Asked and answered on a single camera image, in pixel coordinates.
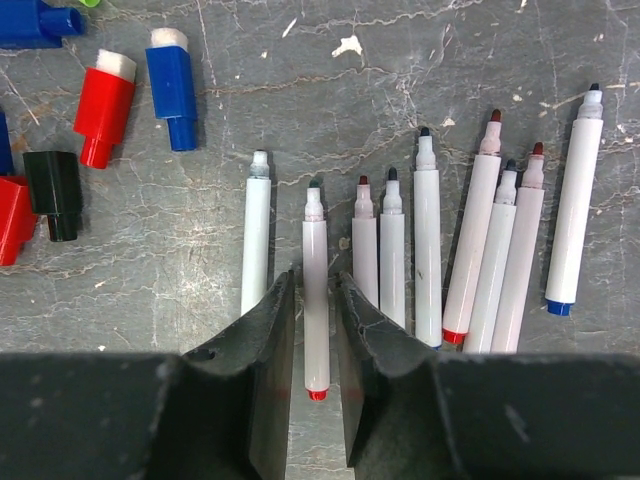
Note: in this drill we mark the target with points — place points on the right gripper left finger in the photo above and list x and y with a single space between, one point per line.
219 411

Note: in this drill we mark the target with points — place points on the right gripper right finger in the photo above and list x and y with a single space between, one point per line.
412 412

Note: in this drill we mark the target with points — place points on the plain blue marker cap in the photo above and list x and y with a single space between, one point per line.
33 24

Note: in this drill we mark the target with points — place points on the red cap marker with eraser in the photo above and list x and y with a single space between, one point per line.
529 202

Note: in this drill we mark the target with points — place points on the blue cap marker with eraser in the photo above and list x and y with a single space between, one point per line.
427 243

